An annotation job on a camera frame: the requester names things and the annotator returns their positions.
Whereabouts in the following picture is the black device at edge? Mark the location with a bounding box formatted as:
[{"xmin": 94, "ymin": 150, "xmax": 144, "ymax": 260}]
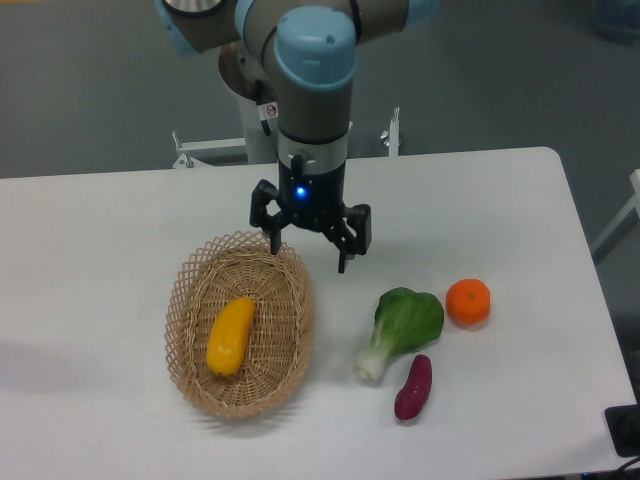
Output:
[{"xmin": 604, "ymin": 404, "xmax": 639, "ymax": 458}]

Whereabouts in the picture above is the orange tangerine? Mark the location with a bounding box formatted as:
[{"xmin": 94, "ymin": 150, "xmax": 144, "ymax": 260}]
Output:
[{"xmin": 445, "ymin": 278, "xmax": 491, "ymax": 326}]

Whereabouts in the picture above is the purple sweet potato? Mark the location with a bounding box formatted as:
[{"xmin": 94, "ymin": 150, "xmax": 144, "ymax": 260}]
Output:
[{"xmin": 394, "ymin": 354, "xmax": 433, "ymax": 421}]

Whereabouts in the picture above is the yellow mango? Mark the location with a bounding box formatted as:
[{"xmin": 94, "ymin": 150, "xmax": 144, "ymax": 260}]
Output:
[{"xmin": 206, "ymin": 297, "xmax": 256, "ymax": 376}]

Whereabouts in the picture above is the white table leg frame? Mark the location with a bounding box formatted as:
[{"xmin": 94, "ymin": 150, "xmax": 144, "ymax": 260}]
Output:
[{"xmin": 590, "ymin": 169, "xmax": 639, "ymax": 265}]

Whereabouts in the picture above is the blue basket in corner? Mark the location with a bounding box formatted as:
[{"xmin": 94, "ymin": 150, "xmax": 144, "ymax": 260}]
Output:
[{"xmin": 591, "ymin": 0, "xmax": 639, "ymax": 47}]

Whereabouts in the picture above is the green bok choy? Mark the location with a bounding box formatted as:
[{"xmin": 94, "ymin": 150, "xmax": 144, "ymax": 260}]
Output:
[{"xmin": 355, "ymin": 287, "xmax": 444, "ymax": 383}]

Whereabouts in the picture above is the woven wicker basket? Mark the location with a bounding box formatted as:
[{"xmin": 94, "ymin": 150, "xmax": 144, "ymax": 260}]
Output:
[{"xmin": 165, "ymin": 232, "xmax": 315, "ymax": 419}]

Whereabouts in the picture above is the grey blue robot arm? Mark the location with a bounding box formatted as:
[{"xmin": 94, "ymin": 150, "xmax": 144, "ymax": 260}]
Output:
[{"xmin": 156, "ymin": 1, "xmax": 439, "ymax": 272}]

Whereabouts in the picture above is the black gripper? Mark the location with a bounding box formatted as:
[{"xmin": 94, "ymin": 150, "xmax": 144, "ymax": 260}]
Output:
[{"xmin": 249, "ymin": 160, "xmax": 372, "ymax": 274}]

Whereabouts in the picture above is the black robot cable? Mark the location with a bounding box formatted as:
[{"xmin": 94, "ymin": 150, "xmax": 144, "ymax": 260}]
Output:
[{"xmin": 254, "ymin": 79, "xmax": 279, "ymax": 151}]

